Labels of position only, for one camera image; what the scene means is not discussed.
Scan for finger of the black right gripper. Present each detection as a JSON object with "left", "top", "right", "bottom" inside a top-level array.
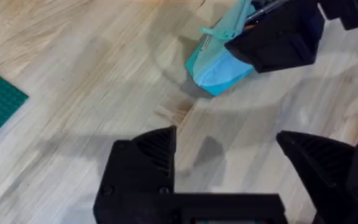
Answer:
[
  {"left": 223, "top": 0, "right": 326, "bottom": 74},
  {"left": 318, "top": 0, "right": 358, "bottom": 31}
]

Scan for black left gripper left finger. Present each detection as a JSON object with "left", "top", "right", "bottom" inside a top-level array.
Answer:
[{"left": 93, "top": 125, "right": 178, "bottom": 224}]

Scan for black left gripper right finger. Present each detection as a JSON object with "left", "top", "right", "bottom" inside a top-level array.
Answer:
[{"left": 275, "top": 126, "right": 358, "bottom": 224}]

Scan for blue soft zip bag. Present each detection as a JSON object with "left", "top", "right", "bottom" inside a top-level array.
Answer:
[{"left": 185, "top": 0, "right": 291, "bottom": 97}]

